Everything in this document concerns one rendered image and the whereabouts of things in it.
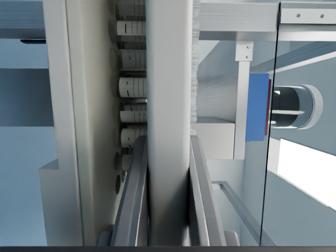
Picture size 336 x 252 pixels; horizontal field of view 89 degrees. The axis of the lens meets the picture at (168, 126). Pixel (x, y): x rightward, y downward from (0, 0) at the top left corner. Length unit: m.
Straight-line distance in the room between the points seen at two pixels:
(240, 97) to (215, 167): 3.75
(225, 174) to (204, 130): 3.87
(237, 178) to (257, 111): 3.95
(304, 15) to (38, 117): 0.81
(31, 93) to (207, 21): 0.60
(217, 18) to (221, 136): 0.29
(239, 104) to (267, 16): 0.21
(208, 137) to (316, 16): 0.36
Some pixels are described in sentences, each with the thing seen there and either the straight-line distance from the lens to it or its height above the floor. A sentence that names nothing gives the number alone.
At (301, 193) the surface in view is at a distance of 0.58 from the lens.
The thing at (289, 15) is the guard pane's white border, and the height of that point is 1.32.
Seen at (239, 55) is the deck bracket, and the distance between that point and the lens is 0.51.
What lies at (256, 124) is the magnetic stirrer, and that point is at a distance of 0.57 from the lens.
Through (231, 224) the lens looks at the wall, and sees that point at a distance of 5.04.
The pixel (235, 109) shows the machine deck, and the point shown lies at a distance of 0.51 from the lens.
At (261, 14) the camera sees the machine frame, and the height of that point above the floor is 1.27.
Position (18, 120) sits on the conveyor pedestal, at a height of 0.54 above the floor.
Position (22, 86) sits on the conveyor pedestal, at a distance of 0.78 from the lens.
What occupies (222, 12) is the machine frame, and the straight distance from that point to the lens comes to 0.47.
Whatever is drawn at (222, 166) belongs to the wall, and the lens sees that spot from 4.24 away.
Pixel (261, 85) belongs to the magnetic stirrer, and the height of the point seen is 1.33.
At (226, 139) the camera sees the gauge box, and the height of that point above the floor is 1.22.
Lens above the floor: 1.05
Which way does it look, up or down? 1 degrees up
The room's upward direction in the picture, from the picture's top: 90 degrees clockwise
